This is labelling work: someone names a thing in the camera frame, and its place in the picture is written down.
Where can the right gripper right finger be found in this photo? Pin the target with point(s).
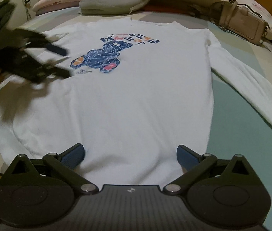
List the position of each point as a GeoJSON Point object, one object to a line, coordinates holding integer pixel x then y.
{"type": "Point", "coordinates": [196, 166]}

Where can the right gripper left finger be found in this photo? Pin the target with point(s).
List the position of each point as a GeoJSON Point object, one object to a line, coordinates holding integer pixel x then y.
{"type": "Point", "coordinates": [61, 166]}

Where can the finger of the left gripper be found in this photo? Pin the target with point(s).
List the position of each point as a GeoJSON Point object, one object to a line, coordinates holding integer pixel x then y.
{"type": "Point", "coordinates": [54, 70]}
{"type": "Point", "coordinates": [56, 49]}

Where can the white printed long-sleeve shirt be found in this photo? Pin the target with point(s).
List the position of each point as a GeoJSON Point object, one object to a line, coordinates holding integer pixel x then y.
{"type": "Point", "coordinates": [137, 91]}

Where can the patchwork pastel bed sheet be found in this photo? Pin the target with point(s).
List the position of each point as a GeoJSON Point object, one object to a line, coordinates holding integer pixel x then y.
{"type": "Point", "coordinates": [237, 127]}

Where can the grey cushion with hole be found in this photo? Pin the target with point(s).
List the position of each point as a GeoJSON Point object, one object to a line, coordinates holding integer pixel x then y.
{"type": "Point", "coordinates": [111, 7]}

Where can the beige handbag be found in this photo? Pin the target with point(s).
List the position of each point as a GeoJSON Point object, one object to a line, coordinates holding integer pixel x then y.
{"type": "Point", "coordinates": [240, 20]}

